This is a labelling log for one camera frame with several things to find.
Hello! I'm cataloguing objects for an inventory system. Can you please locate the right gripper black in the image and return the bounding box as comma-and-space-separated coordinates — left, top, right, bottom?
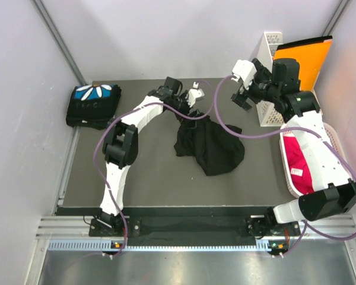
231, 59, 280, 113

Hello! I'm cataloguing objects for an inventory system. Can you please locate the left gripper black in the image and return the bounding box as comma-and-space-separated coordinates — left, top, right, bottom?
168, 91, 199, 128

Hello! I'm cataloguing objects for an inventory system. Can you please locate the black graphic t-shirt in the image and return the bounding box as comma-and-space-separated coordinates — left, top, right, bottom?
174, 116, 246, 176

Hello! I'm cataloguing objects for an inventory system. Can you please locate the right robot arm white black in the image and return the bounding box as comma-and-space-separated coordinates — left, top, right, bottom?
232, 58, 356, 235

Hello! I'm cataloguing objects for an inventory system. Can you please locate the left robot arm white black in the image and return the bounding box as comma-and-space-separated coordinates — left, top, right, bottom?
91, 77, 204, 236

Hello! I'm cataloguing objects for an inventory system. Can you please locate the white perforated file organizer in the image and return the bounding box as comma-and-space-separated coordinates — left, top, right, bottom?
256, 32, 320, 126

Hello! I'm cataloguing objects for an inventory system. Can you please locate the orange folder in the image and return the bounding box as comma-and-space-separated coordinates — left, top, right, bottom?
273, 36, 333, 91

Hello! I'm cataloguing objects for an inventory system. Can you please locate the folded black daisy t-shirt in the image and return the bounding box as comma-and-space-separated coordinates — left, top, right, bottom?
66, 84, 122, 130

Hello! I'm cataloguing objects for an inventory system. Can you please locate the white plastic laundry basket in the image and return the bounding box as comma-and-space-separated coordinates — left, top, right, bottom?
279, 122, 349, 199

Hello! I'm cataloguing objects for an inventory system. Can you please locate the pink red t-shirt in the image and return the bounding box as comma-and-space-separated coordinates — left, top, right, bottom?
283, 135, 314, 195

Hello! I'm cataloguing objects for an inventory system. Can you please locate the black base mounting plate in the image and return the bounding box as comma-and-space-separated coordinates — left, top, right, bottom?
89, 215, 300, 246

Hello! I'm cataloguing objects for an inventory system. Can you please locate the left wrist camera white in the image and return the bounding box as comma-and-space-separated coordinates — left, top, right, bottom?
187, 81, 205, 107

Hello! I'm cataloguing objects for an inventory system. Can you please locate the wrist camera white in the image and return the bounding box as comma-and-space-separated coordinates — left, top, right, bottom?
187, 81, 205, 107
232, 59, 257, 90

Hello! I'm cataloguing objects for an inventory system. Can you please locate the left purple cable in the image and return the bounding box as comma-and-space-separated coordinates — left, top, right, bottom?
93, 79, 220, 259

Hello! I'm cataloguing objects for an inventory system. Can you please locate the purple cable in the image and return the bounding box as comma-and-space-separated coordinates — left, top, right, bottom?
93, 79, 220, 259
214, 75, 356, 259

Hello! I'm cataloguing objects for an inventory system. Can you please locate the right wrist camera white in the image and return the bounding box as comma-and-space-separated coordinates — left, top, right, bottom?
232, 59, 257, 90

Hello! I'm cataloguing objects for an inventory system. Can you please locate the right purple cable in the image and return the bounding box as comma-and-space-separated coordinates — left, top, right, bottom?
214, 75, 356, 259

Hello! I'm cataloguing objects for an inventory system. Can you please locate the right aluminium corner post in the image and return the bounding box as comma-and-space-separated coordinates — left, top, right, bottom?
322, 0, 352, 36

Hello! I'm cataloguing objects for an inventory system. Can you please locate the aluminium corner post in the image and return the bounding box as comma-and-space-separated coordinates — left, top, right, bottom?
30, 0, 86, 84
322, 0, 352, 36

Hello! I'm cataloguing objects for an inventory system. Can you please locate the aluminium frame rail front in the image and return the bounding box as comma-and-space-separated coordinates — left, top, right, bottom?
36, 214, 356, 239

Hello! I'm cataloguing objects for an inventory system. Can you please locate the left aluminium corner post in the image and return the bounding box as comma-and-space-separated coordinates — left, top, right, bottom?
30, 0, 86, 84

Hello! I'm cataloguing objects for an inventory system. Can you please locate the white slotted cable duct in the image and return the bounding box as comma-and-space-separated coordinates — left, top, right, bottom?
47, 239, 288, 252

